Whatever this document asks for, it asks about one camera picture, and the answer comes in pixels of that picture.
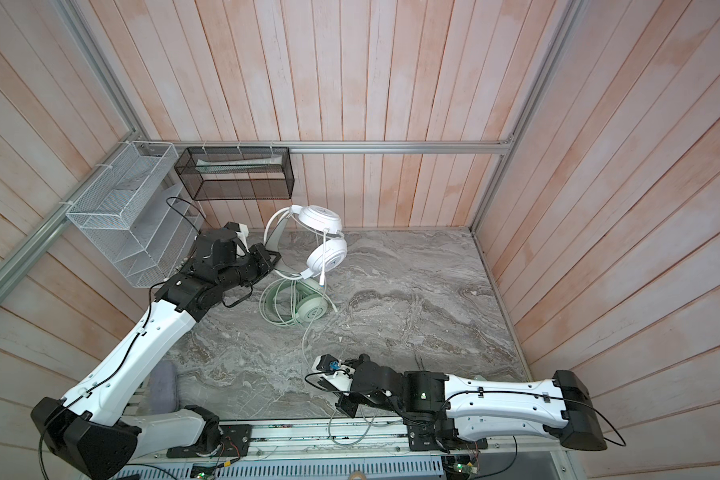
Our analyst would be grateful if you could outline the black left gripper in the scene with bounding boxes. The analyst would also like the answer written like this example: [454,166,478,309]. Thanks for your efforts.
[220,243,284,291]

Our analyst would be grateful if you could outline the white headphones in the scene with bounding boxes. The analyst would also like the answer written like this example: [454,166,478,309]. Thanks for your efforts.
[263,205,348,288]

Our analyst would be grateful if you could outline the mint green headphones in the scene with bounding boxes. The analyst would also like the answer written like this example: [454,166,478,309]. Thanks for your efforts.
[258,279,332,327]

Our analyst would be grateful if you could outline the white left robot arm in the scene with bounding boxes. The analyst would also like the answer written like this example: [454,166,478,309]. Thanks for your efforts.
[31,222,281,479]

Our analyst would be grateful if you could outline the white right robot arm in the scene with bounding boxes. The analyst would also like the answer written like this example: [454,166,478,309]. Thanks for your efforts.
[312,354,607,451]

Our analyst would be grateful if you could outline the lavender glasses case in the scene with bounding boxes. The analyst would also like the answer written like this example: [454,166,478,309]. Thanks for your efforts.
[146,360,179,414]

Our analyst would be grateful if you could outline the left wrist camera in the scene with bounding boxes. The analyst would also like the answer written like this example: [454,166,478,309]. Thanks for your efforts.
[222,222,249,251]

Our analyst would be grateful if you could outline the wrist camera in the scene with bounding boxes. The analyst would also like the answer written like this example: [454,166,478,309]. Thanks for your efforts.
[310,354,354,392]
[222,222,249,251]

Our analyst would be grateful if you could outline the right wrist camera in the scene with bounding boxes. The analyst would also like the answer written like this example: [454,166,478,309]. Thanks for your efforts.
[310,354,354,392]

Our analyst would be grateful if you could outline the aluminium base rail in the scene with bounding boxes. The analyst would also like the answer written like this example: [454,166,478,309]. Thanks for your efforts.
[114,416,585,479]

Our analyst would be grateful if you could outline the black wire mesh basket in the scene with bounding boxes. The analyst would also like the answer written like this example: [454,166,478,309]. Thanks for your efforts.
[175,146,295,201]

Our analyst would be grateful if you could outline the white wire mesh shelf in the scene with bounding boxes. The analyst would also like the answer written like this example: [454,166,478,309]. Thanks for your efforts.
[67,142,205,288]

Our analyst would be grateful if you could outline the aluminium wall rail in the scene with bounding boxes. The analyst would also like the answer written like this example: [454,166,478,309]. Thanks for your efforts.
[0,132,144,305]
[135,140,512,155]

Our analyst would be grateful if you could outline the aluminium left wall rail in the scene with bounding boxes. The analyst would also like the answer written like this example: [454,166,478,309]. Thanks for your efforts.
[0,132,144,305]

